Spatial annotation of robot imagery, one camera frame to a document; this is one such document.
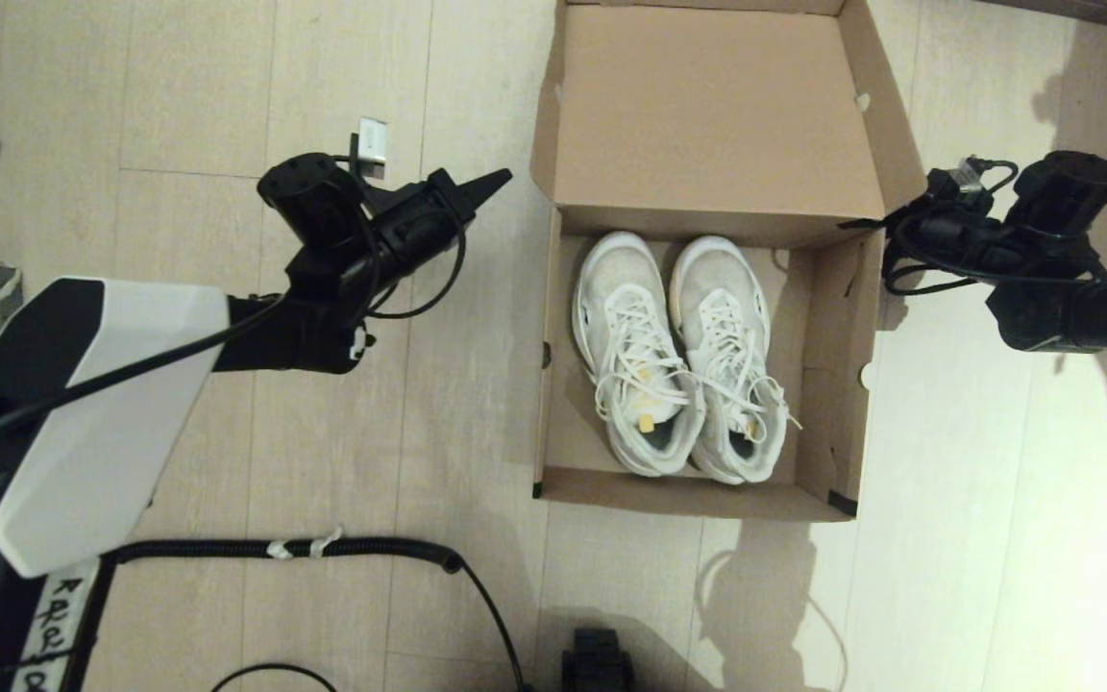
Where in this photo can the white tape strip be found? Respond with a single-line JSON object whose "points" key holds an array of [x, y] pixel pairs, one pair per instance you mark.
{"points": [[280, 550]]}

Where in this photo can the white mesh sneaker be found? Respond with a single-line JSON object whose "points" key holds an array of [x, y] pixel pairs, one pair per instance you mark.
{"points": [[616, 269], [717, 274]]}

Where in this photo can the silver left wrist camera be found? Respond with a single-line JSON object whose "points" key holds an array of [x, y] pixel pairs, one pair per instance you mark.
{"points": [[373, 144]]}

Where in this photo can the white handwritten tape label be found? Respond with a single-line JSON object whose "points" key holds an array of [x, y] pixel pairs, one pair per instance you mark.
{"points": [[59, 625]]}

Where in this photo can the brown cardboard shoe box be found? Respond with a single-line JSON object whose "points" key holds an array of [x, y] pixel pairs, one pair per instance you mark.
{"points": [[707, 115]]}

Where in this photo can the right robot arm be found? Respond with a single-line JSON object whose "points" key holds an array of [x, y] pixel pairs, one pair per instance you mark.
{"points": [[1072, 288]]}

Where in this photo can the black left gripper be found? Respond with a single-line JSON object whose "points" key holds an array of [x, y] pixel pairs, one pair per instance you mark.
{"points": [[414, 226]]}

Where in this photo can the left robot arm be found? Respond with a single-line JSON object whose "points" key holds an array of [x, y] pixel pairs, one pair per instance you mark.
{"points": [[111, 404]]}

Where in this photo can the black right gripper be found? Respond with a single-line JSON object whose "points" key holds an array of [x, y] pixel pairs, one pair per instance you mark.
{"points": [[957, 235]]}

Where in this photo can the dark wooden furniture edge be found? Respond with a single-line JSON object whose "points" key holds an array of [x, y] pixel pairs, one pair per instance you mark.
{"points": [[1092, 12]]}

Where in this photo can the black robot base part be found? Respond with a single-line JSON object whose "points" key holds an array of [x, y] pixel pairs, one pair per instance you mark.
{"points": [[597, 663]]}

